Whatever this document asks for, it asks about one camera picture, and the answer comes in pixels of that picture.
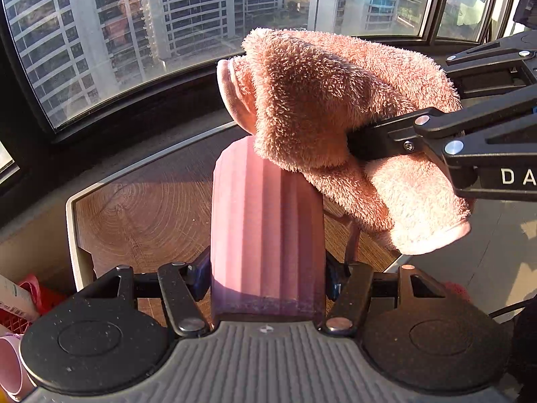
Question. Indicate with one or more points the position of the black window frame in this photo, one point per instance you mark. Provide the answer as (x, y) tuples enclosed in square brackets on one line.
[(126, 111)]

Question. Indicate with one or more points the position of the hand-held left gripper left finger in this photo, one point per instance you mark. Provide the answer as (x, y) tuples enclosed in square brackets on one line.
[(198, 275)]

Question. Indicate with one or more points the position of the red plastic basket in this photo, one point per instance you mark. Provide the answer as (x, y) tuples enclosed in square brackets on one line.
[(29, 302)]

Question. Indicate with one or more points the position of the wood-grain table with white rim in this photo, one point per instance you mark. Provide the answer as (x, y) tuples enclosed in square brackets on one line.
[(147, 218)]

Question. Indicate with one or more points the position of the pink fluffy towel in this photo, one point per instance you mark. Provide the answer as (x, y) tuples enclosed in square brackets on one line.
[(314, 92)]

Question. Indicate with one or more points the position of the pink cup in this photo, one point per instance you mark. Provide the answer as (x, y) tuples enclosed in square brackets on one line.
[(10, 361)]

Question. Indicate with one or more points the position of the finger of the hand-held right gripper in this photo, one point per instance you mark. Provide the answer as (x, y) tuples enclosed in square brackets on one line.
[(491, 63), (390, 138)]

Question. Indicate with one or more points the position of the white tube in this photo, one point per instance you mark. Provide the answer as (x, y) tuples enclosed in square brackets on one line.
[(16, 298)]

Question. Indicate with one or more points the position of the pink ribbed container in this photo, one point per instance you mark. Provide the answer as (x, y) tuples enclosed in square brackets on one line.
[(264, 239)]

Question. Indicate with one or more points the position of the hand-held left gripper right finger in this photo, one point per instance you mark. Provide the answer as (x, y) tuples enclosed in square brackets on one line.
[(334, 277)]

